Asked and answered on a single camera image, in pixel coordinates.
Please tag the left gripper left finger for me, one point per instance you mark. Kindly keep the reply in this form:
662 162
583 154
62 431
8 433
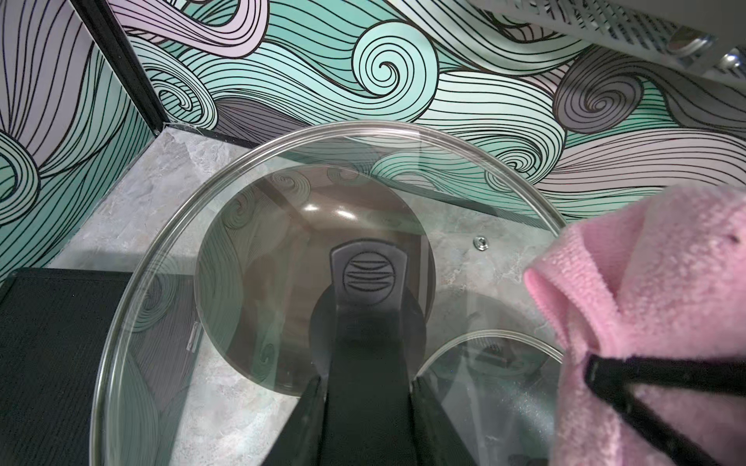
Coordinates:
300 441

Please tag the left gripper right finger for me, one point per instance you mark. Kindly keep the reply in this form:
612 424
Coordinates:
437 441

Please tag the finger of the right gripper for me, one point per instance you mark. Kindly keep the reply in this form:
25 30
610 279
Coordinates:
610 380

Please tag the pink fluffy cloth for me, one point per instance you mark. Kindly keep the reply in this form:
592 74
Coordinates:
661 278

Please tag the small glass pot lid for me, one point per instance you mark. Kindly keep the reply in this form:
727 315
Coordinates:
347 294

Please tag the large glass pot lid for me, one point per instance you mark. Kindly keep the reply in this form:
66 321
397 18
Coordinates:
499 391

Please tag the black flat case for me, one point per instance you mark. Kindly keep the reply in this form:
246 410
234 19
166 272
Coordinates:
54 323

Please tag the brown pan beige handle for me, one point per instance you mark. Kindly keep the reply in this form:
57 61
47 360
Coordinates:
264 265

